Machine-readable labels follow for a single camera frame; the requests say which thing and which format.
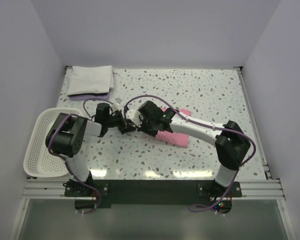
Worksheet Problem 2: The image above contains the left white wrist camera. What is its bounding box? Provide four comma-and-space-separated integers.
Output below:
111, 98, 124, 112

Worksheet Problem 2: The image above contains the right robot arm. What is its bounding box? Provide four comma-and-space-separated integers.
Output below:
126, 100, 251, 188

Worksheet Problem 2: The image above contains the pink t shirt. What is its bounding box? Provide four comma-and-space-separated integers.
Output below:
154, 106, 191, 149

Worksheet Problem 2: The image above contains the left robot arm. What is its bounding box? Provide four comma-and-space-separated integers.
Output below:
45, 103, 136, 185

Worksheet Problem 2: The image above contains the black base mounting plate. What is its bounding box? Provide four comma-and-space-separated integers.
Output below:
63, 179, 243, 213

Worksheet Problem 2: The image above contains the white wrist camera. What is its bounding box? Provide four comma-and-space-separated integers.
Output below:
111, 98, 124, 112
126, 109, 142, 127

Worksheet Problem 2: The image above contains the white perforated plastic basket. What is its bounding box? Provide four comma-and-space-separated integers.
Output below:
23, 107, 83, 178

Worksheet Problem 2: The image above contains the folded white t shirt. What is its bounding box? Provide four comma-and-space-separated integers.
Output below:
68, 65, 114, 91

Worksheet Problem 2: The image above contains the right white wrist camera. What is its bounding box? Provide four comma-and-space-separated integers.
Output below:
126, 109, 142, 127

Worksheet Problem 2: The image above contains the folded purple t shirt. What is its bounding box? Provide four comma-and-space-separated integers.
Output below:
66, 88, 112, 101

